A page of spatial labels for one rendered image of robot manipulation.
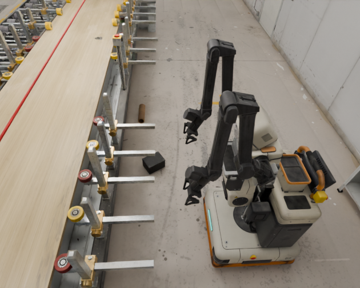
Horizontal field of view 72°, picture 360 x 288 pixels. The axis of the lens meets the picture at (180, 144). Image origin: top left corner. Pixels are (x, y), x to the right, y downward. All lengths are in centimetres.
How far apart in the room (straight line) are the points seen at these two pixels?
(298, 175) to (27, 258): 154
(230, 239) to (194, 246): 38
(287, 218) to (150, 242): 118
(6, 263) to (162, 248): 120
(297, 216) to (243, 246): 55
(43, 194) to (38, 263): 38
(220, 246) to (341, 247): 116
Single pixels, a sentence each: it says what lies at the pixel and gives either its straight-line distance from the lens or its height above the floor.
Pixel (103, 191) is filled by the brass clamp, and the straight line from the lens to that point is 157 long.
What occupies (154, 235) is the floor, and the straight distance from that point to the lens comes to 232.
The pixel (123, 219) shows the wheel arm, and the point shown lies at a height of 82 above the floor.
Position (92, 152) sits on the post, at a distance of 134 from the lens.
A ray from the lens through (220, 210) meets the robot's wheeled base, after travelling 215.
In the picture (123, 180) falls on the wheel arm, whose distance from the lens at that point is 159.
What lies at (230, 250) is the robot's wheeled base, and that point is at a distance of 203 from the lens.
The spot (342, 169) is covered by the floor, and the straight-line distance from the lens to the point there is 333.
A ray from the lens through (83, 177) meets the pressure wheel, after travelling 159.
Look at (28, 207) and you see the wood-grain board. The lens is 159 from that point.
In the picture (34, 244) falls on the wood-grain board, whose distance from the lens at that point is 147.
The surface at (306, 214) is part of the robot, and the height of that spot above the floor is 81.
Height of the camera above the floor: 213
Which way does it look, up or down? 47 degrees down
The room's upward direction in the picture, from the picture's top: 4 degrees clockwise
